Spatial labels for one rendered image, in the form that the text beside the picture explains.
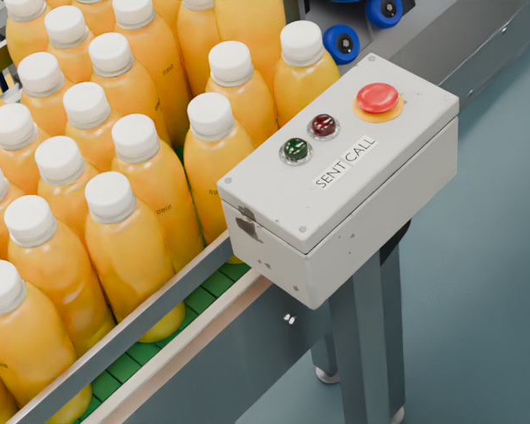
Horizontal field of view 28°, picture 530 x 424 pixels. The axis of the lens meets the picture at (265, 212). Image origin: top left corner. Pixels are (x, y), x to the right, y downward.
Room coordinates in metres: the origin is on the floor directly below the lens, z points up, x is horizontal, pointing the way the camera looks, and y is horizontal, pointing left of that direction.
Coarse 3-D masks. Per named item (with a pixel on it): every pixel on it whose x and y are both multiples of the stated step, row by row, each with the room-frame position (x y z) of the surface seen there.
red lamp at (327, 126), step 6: (318, 114) 0.64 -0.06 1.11; (324, 114) 0.64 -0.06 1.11; (312, 120) 0.63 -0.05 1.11; (318, 120) 0.63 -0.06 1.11; (324, 120) 0.63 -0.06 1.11; (330, 120) 0.63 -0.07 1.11; (312, 126) 0.63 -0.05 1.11; (318, 126) 0.62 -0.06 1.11; (324, 126) 0.62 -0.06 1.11; (330, 126) 0.62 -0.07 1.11; (336, 126) 0.63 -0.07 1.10; (312, 132) 0.63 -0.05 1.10; (318, 132) 0.62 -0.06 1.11; (324, 132) 0.62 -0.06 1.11; (330, 132) 0.62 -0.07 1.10
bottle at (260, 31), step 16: (224, 0) 0.81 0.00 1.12; (240, 0) 0.80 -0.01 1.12; (256, 0) 0.80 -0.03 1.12; (272, 0) 0.80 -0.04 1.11; (224, 16) 0.80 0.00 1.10; (240, 16) 0.79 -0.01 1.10; (256, 16) 0.79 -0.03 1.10; (272, 16) 0.80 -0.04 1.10; (224, 32) 0.80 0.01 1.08; (240, 32) 0.79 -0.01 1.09; (256, 32) 0.79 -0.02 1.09; (272, 32) 0.79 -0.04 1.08; (256, 48) 0.79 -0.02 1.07; (272, 48) 0.79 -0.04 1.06; (256, 64) 0.79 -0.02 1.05; (272, 64) 0.79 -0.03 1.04; (272, 80) 0.79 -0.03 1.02
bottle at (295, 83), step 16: (288, 64) 0.76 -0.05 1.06; (304, 64) 0.75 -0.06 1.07; (320, 64) 0.75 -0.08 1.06; (336, 64) 0.77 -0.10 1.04; (288, 80) 0.75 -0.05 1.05; (304, 80) 0.74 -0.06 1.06; (320, 80) 0.74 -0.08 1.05; (336, 80) 0.75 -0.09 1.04; (288, 96) 0.74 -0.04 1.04; (304, 96) 0.74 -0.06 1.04; (288, 112) 0.74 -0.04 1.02
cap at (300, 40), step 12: (288, 24) 0.78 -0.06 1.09; (300, 24) 0.78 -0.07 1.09; (312, 24) 0.78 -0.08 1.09; (288, 36) 0.77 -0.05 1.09; (300, 36) 0.76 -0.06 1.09; (312, 36) 0.76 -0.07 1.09; (288, 48) 0.75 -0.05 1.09; (300, 48) 0.75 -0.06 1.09; (312, 48) 0.75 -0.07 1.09; (300, 60) 0.75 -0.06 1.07
